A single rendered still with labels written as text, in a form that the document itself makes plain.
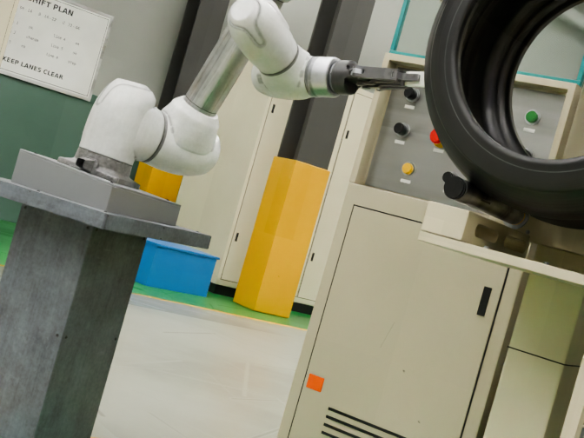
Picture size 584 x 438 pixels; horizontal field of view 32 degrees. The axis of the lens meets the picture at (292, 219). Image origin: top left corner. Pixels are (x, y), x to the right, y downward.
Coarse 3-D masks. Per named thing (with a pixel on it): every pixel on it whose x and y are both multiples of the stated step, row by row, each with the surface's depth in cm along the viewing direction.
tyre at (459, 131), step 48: (480, 0) 197; (528, 0) 219; (576, 0) 216; (432, 48) 200; (480, 48) 221; (432, 96) 199; (480, 96) 221; (480, 144) 191; (528, 192) 186; (576, 192) 181
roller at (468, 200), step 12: (456, 180) 194; (444, 192) 196; (456, 192) 194; (468, 192) 195; (480, 192) 200; (468, 204) 200; (480, 204) 202; (492, 204) 206; (504, 204) 211; (504, 216) 214; (516, 216) 218
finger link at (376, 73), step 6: (354, 66) 215; (360, 66) 215; (366, 66) 215; (354, 72) 215; (366, 72) 215; (372, 72) 214; (378, 72) 214; (384, 72) 214; (390, 72) 213; (366, 78) 216; (372, 78) 215; (378, 78) 214; (384, 78) 213; (390, 78) 213; (396, 78) 213
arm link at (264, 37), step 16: (240, 0) 214; (256, 0) 213; (240, 16) 212; (256, 16) 211; (272, 16) 214; (240, 32) 213; (256, 32) 213; (272, 32) 214; (288, 32) 218; (240, 48) 218; (256, 48) 215; (272, 48) 216; (288, 48) 219; (256, 64) 220; (272, 64) 219; (288, 64) 221
